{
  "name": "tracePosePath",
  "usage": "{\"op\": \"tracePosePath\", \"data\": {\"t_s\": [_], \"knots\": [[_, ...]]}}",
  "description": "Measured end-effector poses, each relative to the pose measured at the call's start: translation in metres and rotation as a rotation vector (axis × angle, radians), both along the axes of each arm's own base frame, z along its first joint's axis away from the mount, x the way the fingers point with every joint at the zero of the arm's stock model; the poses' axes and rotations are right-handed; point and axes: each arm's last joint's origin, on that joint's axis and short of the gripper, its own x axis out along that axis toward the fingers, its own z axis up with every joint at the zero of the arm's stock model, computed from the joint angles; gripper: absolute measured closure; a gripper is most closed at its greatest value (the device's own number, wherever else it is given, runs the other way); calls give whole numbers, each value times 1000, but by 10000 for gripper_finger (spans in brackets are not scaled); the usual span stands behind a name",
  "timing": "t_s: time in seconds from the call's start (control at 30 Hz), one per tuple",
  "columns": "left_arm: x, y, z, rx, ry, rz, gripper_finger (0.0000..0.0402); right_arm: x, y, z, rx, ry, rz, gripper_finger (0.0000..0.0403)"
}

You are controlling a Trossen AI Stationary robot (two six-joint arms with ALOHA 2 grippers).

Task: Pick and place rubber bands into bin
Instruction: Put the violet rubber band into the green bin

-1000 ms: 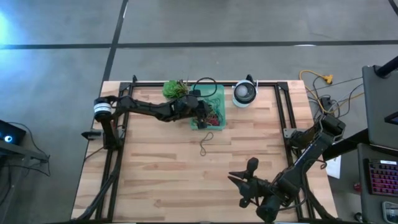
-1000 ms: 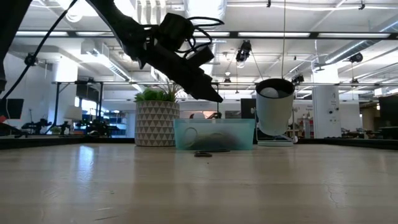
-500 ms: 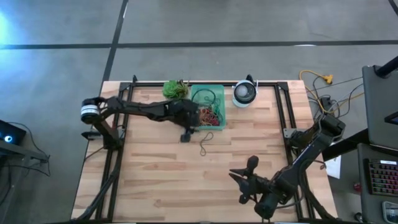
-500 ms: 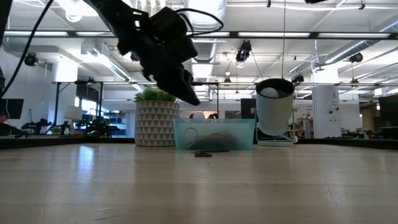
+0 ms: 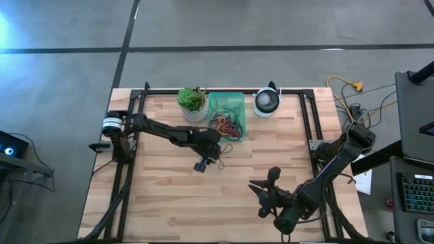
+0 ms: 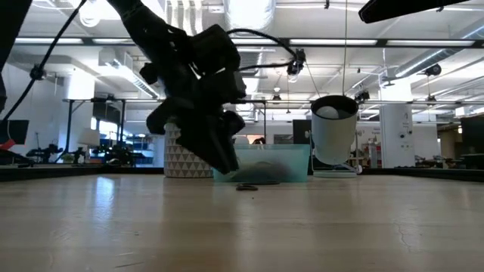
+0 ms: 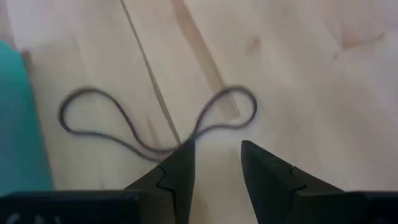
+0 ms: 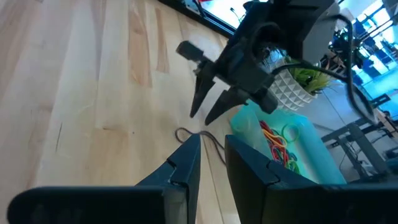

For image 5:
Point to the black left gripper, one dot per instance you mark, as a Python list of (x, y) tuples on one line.
[(212, 156)]

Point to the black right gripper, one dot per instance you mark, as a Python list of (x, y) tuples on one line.
[(273, 196)]

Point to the dark purple rubber band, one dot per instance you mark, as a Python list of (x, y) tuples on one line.
[(232, 148)]

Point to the red rubber band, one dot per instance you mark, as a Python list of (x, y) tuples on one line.
[(230, 128)]

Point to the yellow rubber band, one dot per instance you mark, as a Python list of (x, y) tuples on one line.
[(220, 121)]

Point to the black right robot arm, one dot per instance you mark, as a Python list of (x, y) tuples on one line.
[(339, 159)]

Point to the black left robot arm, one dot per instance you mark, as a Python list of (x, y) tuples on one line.
[(162, 130)]

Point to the teal translucent plastic bin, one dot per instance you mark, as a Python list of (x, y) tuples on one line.
[(234, 100)]

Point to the succulent in triangle-patterned pot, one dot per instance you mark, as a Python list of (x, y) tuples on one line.
[(191, 100)]

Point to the white spotlight lamp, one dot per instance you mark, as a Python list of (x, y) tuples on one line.
[(267, 101)]

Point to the white paper sheet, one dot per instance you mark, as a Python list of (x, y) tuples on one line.
[(364, 181)]

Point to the black power adapter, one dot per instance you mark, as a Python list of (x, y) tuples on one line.
[(355, 111)]

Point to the small red object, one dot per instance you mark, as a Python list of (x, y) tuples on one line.
[(390, 204)]

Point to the grey desk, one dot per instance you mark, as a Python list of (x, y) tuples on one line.
[(396, 220)]

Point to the black keyboard with blue keys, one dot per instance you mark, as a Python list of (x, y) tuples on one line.
[(418, 193)]

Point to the grey handheld device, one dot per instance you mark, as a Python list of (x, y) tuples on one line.
[(425, 230)]

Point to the black box with blue light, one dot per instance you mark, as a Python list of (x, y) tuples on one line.
[(17, 142)]

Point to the black stand pole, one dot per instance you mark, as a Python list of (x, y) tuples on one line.
[(422, 75)]

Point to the silver arm base bracket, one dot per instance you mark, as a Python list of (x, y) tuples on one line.
[(317, 144)]

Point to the black aluminium table frame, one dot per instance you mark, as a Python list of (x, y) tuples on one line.
[(304, 108)]

